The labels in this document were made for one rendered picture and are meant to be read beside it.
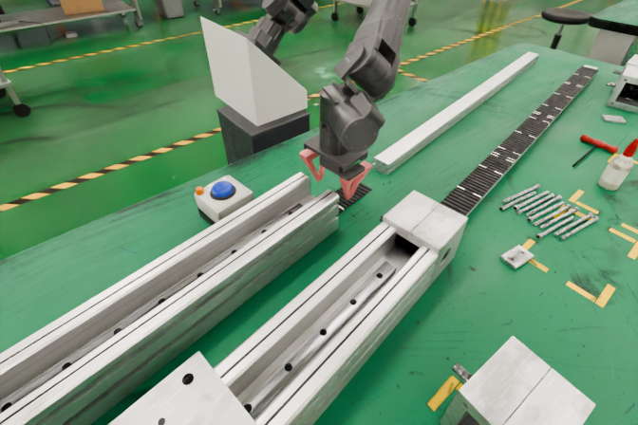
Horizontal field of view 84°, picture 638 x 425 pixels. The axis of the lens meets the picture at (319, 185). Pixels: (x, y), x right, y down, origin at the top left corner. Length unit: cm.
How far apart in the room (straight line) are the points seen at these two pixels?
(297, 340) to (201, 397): 15
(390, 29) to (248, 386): 53
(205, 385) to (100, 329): 21
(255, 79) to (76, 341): 66
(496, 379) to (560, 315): 24
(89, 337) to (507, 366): 50
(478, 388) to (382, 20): 49
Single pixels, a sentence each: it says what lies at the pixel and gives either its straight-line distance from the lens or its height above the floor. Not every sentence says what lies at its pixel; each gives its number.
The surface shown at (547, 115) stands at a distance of 114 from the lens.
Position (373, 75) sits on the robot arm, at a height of 106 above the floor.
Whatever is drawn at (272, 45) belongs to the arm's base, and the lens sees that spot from 98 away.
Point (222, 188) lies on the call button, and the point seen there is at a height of 85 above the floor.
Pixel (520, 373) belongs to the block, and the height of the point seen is 87.
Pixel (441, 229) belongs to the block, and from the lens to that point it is 58.
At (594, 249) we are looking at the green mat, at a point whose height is 78.
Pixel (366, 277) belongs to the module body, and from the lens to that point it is 55.
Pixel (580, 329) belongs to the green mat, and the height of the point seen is 78.
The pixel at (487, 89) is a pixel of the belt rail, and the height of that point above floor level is 81.
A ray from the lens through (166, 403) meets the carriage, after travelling 41.
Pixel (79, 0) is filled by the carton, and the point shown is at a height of 35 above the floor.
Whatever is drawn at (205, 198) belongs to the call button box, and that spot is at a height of 84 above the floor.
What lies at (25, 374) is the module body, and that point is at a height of 84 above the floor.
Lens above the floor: 127
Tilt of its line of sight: 39 degrees down
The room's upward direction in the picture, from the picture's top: straight up
